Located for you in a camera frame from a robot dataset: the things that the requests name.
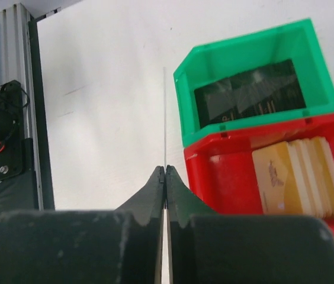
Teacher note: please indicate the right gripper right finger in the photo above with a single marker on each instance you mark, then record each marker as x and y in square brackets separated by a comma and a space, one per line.
[207, 247]

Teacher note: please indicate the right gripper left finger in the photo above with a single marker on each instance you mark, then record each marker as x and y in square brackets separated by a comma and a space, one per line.
[123, 245]

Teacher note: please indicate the dark grey credit card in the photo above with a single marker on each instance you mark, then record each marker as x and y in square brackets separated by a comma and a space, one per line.
[165, 258]

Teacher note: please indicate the wooden cards in red bin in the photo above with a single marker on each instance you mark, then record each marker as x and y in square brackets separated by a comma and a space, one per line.
[296, 178]

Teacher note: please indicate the black cards in green bin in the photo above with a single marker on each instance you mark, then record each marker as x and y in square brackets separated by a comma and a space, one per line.
[265, 90]

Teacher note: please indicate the red plastic bin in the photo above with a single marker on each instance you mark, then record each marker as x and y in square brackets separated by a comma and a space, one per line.
[220, 167]

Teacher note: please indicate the green plastic bin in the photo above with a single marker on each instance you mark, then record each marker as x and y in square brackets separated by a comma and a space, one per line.
[210, 62]

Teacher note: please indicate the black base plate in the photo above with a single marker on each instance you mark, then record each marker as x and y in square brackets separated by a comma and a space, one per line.
[25, 175]

